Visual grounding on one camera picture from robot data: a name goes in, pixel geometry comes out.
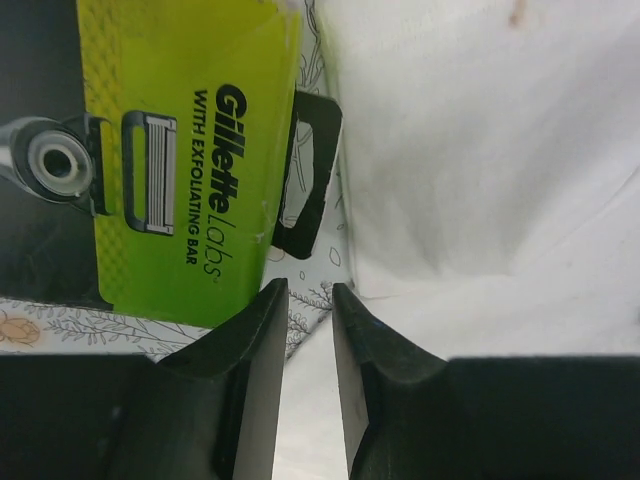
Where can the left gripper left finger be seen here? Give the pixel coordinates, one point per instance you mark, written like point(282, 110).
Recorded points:
point(207, 411)

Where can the black green cardboard box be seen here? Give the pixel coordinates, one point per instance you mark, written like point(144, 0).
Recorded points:
point(154, 152)

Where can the white t-shirt daisy print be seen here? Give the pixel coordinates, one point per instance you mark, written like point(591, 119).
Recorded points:
point(490, 170)

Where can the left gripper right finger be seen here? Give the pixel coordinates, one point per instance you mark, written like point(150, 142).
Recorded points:
point(408, 414)

